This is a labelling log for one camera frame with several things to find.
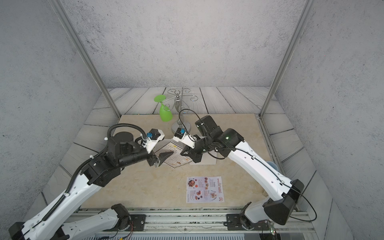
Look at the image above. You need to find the dim sum inn menu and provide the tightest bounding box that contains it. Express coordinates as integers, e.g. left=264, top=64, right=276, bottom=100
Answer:
left=155, top=141, right=192, bottom=168

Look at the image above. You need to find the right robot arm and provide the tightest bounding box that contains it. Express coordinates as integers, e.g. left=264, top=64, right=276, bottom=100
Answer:
left=173, top=116, right=304, bottom=229

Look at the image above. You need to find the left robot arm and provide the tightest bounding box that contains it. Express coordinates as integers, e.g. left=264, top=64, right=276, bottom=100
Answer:
left=9, top=129, right=173, bottom=240

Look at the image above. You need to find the white menu rack right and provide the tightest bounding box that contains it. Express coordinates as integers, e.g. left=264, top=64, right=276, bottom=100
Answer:
left=196, top=151, right=217, bottom=165

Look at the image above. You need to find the green plastic wine glass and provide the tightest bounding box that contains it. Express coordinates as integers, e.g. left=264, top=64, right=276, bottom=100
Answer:
left=154, top=95, right=173, bottom=122

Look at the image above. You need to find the pink special menu sheet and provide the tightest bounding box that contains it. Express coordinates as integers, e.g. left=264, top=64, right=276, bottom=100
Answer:
left=186, top=177, right=225, bottom=204

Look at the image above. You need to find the chrome glass holder stand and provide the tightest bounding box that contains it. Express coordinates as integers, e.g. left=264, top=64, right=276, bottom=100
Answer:
left=165, top=88, right=199, bottom=133

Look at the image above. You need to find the light blue cup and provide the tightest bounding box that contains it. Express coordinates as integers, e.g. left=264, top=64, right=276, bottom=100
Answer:
left=267, top=161, right=279, bottom=172

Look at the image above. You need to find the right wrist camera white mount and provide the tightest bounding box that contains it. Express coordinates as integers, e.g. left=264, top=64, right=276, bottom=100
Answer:
left=173, top=128, right=198, bottom=149

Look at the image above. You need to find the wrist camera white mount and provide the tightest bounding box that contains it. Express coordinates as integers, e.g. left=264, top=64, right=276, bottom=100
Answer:
left=142, top=129, right=165, bottom=154
left=173, top=128, right=198, bottom=149

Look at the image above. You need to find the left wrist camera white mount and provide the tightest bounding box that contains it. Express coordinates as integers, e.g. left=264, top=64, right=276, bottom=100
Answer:
left=142, top=129, right=165, bottom=154

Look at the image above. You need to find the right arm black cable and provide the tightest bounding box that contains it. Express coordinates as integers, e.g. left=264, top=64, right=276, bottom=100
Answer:
left=178, top=108, right=318, bottom=223

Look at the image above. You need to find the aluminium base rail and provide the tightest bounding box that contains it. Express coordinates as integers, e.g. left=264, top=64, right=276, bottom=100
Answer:
left=87, top=207, right=318, bottom=240

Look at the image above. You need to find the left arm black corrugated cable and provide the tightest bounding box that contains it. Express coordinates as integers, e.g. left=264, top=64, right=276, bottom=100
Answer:
left=41, top=123, right=148, bottom=223

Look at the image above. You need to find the right metal frame post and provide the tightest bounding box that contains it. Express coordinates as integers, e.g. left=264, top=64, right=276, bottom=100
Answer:
left=259, top=0, right=315, bottom=119

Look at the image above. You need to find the metal frame post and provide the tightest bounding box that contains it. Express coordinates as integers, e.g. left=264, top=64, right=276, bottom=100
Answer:
left=259, top=0, right=315, bottom=119
left=49, top=0, right=122, bottom=119

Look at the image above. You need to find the left metal frame post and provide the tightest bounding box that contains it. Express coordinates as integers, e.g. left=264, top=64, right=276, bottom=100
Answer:
left=49, top=0, right=122, bottom=119

